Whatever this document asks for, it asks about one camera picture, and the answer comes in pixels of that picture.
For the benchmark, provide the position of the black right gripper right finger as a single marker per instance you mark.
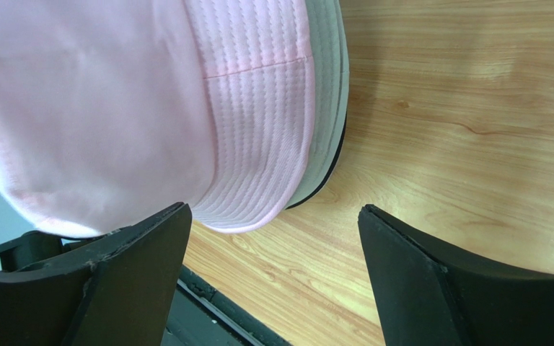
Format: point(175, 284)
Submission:
point(430, 292)

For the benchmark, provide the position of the pink bucket hat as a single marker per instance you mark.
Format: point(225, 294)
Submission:
point(111, 111)

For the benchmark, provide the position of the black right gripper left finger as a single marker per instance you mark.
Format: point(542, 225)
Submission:
point(117, 290)

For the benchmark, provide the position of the pink and beige reversible hat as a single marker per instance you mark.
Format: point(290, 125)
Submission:
point(332, 82)

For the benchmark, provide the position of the black bucket hat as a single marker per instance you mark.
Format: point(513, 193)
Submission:
point(329, 172)

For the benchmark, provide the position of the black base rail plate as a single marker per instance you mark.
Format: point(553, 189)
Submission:
point(202, 315)

